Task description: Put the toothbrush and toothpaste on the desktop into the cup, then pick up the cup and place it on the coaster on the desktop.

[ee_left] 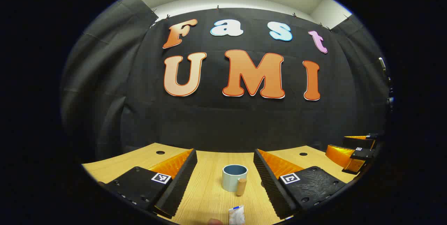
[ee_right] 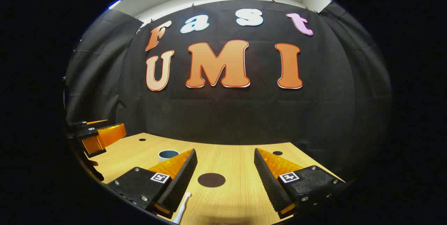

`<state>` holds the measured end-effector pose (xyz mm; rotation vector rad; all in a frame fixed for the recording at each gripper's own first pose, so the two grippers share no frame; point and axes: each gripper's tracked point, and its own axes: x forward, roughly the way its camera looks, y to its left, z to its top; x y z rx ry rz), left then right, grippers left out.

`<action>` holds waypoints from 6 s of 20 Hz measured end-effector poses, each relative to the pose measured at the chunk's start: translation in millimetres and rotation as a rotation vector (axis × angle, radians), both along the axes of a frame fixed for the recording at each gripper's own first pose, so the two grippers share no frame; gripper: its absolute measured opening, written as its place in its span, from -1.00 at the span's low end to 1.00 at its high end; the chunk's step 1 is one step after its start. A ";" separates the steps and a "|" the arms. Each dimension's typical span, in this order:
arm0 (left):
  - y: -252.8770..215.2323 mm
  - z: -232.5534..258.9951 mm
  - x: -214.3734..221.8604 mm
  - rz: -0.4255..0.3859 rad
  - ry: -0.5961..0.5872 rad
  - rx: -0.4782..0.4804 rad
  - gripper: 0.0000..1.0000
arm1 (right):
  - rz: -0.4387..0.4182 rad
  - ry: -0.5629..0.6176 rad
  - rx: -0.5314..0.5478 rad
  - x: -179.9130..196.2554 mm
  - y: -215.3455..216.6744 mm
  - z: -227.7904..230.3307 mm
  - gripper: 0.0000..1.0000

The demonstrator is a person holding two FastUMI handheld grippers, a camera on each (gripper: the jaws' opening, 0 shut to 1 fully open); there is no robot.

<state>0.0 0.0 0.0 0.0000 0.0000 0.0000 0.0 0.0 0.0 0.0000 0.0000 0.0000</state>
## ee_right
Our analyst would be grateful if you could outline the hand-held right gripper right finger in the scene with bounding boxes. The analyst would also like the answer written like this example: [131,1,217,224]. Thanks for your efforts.
[254,148,347,219]

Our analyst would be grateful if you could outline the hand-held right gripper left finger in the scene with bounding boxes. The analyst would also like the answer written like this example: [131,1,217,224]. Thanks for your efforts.
[107,148,198,219]

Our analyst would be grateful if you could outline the blue cup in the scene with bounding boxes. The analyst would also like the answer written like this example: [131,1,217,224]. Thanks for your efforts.
[158,150,180,163]

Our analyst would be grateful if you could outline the white toothbrush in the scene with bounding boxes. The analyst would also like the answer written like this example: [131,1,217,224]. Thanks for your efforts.
[173,192,191,224]

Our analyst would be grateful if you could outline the dark brown round coaster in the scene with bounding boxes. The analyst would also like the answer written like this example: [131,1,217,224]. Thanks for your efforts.
[197,173,226,188]

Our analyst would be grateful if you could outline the wooden desktop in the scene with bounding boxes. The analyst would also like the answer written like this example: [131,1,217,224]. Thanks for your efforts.
[84,133,346,225]

